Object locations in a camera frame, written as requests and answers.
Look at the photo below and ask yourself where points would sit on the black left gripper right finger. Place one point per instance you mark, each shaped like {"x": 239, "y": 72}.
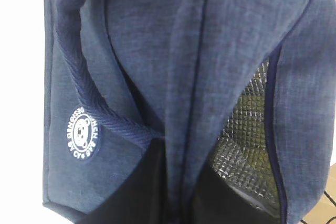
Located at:
{"x": 215, "y": 202}

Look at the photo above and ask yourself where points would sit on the dark navy fabric lunch bag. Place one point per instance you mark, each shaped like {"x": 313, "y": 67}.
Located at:
{"x": 247, "y": 86}

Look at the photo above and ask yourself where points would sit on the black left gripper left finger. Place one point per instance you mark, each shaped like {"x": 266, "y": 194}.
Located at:
{"x": 142, "y": 198}

